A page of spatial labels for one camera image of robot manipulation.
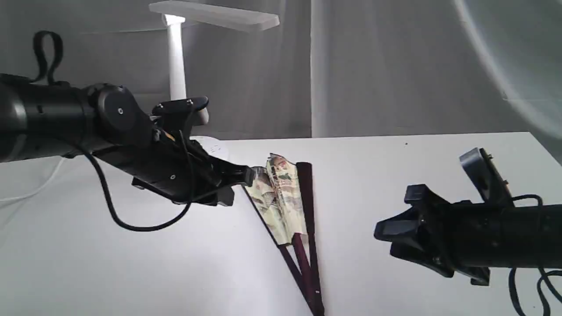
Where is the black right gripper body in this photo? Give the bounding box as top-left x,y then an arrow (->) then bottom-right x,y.
405,184 -> 490,286

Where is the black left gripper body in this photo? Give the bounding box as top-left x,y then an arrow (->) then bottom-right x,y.
94,132 -> 234,206

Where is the painted paper folding fan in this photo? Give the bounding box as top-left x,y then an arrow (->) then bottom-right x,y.
245,153 -> 325,316

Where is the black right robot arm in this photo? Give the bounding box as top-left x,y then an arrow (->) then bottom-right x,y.
374,184 -> 561,286

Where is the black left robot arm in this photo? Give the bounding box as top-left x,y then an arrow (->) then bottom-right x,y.
0,74 -> 255,206

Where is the white desk lamp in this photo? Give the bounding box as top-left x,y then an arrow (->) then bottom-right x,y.
148,0 -> 280,162

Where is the grey backdrop curtain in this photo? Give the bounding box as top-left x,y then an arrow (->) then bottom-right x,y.
1,0 -> 561,147

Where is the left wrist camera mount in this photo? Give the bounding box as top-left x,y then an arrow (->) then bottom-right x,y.
149,96 -> 209,140

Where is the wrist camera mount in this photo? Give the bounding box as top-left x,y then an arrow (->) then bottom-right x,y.
149,96 -> 209,140
459,147 -> 514,207

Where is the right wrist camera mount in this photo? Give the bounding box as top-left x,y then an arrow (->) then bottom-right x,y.
459,147 -> 514,207

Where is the white lamp power cable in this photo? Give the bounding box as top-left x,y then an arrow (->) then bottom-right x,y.
0,156 -> 66,203

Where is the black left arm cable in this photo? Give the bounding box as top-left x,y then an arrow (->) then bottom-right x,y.
33,30 -> 229,232

